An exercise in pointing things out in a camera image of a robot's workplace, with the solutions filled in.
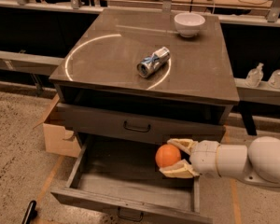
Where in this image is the open middle drawer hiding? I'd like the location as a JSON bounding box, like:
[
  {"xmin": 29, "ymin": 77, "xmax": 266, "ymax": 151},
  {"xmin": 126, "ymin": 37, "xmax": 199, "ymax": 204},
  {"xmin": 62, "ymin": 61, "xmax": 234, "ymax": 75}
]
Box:
[{"xmin": 51, "ymin": 135, "xmax": 213, "ymax": 224}]

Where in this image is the black object on floor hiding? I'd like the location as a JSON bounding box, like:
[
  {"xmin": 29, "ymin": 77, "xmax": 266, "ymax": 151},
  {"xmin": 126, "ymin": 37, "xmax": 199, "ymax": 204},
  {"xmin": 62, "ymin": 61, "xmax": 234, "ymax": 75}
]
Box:
[{"xmin": 21, "ymin": 200, "xmax": 38, "ymax": 224}]

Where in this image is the clear plastic bottle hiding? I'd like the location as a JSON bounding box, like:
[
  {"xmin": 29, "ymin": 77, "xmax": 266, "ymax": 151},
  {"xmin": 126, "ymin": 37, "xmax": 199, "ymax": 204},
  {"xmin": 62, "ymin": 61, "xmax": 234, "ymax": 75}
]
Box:
[
  {"xmin": 245, "ymin": 63, "xmax": 263, "ymax": 88},
  {"xmin": 268, "ymin": 69, "xmax": 280, "ymax": 89}
]

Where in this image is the crushed silver soda can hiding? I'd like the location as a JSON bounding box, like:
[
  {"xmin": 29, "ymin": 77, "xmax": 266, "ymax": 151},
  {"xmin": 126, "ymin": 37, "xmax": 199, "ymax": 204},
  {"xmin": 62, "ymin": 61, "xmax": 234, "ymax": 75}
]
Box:
[{"xmin": 136, "ymin": 47, "xmax": 171, "ymax": 78}]

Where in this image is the clear plastic bottle left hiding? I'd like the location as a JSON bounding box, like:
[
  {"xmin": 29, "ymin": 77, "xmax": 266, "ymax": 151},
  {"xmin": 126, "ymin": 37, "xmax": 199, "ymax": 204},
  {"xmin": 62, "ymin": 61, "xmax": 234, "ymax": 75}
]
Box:
[{"xmin": 245, "ymin": 63, "xmax": 263, "ymax": 88}]

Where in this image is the cardboard box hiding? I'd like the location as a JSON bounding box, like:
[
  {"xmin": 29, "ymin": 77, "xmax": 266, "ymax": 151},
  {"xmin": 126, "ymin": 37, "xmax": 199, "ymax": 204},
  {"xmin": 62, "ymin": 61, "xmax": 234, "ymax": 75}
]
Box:
[{"xmin": 35, "ymin": 94, "xmax": 81, "ymax": 158}]

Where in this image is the orange fruit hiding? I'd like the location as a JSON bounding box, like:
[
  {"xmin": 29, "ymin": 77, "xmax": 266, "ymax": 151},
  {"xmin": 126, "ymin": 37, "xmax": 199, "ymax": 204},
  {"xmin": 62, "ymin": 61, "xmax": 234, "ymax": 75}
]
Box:
[{"xmin": 155, "ymin": 144, "xmax": 181, "ymax": 168}]

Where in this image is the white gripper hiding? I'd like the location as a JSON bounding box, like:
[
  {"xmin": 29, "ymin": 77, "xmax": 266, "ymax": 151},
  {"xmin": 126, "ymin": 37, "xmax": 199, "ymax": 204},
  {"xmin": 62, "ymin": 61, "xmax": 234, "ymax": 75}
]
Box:
[{"xmin": 160, "ymin": 138, "xmax": 219, "ymax": 178}]

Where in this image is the clear plastic bottle right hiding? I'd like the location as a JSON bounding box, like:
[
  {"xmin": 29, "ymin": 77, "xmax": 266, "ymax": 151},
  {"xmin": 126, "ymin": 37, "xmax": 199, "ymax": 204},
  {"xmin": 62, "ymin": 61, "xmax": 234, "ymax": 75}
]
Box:
[{"xmin": 268, "ymin": 69, "xmax": 280, "ymax": 89}]

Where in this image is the upper grey drawer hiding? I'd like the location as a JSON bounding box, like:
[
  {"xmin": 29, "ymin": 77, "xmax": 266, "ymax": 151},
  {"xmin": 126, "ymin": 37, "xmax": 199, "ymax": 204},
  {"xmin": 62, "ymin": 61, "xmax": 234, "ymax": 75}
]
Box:
[{"xmin": 57, "ymin": 103, "xmax": 225, "ymax": 144}]

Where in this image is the metal rail shelf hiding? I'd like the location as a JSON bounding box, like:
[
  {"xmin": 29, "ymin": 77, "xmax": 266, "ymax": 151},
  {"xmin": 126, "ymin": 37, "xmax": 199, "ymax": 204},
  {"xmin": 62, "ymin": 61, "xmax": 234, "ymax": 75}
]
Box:
[{"xmin": 0, "ymin": 50, "xmax": 63, "ymax": 76}]

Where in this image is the grey drawer cabinet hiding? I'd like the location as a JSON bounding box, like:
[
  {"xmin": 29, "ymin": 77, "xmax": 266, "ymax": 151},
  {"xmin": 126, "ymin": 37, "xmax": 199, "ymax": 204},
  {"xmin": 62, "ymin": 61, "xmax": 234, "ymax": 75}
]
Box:
[{"xmin": 50, "ymin": 8, "xmax": 239, "ymax": 144}]

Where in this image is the white ceramic bowl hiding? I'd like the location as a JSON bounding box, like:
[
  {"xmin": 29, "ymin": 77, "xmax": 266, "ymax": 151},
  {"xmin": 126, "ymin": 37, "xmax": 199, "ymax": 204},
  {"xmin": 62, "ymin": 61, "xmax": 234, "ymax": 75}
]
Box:
[{"xmin": 174, "ymin": 12, "xmax": 205, "ymax": 37}]

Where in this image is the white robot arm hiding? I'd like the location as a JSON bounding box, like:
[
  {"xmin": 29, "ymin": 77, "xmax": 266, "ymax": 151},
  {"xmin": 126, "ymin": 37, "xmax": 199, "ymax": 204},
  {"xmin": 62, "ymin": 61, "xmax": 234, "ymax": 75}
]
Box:
[{"xmin": 160, "ymin": 136, "xmax": 280, "ymax": 188}]

